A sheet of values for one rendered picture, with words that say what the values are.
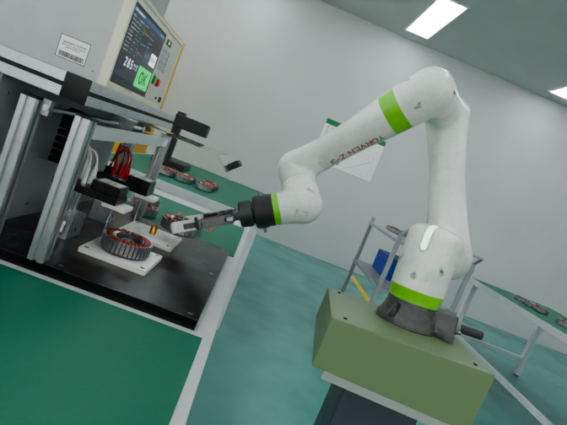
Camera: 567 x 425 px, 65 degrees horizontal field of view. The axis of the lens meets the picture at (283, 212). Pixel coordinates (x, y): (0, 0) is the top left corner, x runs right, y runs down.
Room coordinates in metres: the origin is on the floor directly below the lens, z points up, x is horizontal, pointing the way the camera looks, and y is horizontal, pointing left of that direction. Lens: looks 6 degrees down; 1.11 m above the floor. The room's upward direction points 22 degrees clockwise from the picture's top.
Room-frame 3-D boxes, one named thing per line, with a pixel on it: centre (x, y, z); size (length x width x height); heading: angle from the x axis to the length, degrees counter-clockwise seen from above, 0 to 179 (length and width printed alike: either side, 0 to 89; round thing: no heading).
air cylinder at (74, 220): (0.99, 0.45, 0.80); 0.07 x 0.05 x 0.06; 4
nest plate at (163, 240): (1.25, 0.32, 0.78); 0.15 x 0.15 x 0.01; 4
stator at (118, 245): (1.00, 0.31, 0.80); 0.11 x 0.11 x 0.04
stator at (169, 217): (1.25, 0.26, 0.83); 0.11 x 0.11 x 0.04
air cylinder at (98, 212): (1.24, 0.47, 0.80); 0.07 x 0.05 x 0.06; 4
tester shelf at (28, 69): (1.10, 0.63, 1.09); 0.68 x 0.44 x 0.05; 4
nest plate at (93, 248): (1.00, 0.31, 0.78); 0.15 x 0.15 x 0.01; 4
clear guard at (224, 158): (1.31, 0.33, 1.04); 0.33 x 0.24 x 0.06; 94
